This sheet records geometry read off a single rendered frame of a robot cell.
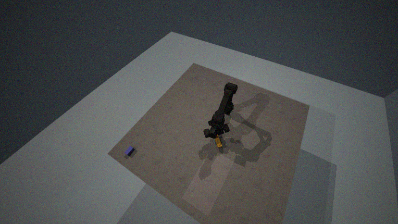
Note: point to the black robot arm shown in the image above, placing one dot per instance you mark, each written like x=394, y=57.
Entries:
x=226, y=106

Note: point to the orange bar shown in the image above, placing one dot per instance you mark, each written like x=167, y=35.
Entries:
x=218, y=142

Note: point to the purple rectangular block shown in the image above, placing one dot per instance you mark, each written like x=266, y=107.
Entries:
x=129, y=150

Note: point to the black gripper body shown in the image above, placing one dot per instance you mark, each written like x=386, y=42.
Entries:
x=225, y=128

